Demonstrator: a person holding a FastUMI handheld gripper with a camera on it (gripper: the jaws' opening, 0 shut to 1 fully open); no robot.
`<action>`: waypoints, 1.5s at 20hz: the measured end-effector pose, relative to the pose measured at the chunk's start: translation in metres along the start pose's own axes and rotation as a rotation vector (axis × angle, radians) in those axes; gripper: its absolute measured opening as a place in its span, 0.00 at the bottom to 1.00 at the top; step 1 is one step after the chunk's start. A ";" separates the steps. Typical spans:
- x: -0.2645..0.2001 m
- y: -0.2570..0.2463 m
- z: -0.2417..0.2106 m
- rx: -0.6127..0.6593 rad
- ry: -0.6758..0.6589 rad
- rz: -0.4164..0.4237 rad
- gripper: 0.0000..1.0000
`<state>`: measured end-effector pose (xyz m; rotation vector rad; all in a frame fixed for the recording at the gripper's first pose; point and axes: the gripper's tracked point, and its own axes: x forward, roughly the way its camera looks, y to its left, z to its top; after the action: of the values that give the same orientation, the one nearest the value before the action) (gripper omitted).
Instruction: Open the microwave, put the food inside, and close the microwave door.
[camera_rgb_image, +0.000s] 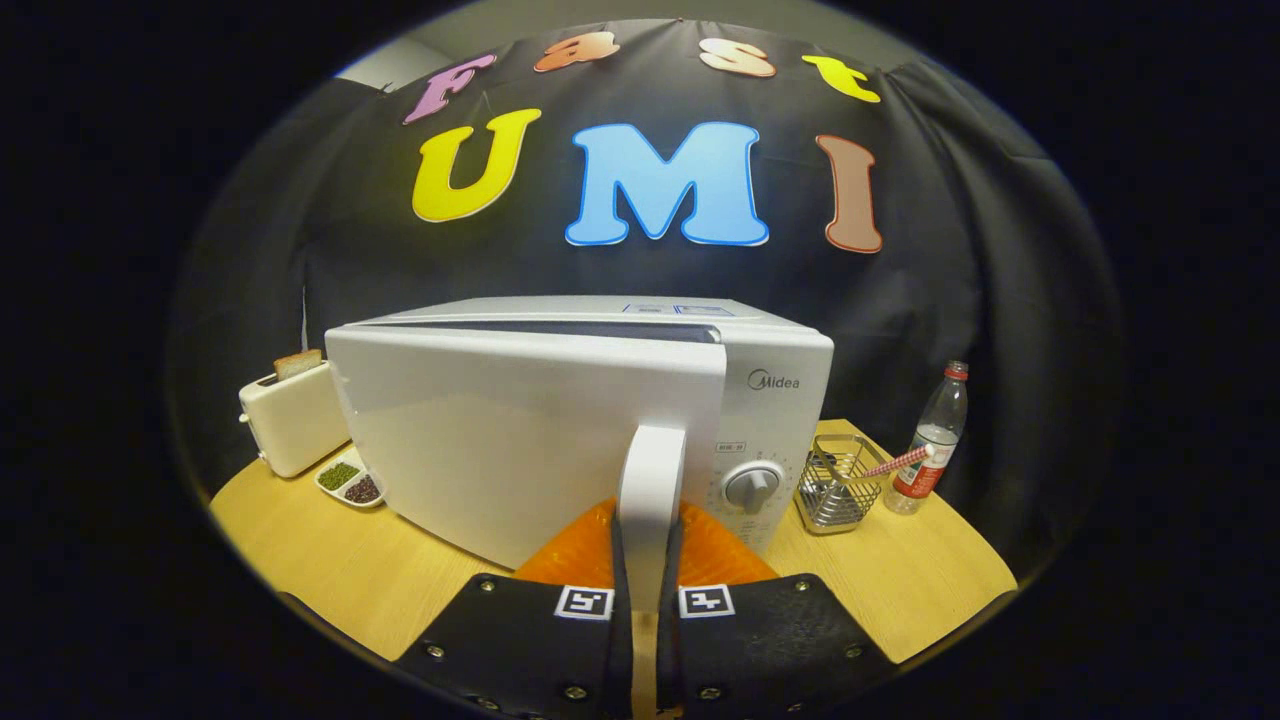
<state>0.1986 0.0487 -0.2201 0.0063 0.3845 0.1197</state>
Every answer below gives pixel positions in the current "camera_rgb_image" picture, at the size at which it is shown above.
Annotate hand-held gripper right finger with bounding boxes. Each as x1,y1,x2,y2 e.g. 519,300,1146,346
655,500,896,720

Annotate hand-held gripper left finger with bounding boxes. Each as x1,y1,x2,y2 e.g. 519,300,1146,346
395,497,636,720

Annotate white microwave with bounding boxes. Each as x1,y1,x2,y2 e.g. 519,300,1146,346
325,295,836,613

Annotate red striped straw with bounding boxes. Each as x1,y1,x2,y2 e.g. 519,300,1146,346
860,444,936,481

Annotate white divided dish with beans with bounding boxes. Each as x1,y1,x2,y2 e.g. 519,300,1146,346
314,447,387,510

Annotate clear plastic bottle red label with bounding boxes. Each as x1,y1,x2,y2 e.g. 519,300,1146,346
884,360,970,516

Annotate cream toaster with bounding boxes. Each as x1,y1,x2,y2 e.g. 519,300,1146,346
238,360,351,479

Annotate black backdrop cloth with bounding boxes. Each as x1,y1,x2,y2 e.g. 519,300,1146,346
165,18,1121,581

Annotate wire mesh holder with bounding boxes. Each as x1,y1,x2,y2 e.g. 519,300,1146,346
795,433,889,536

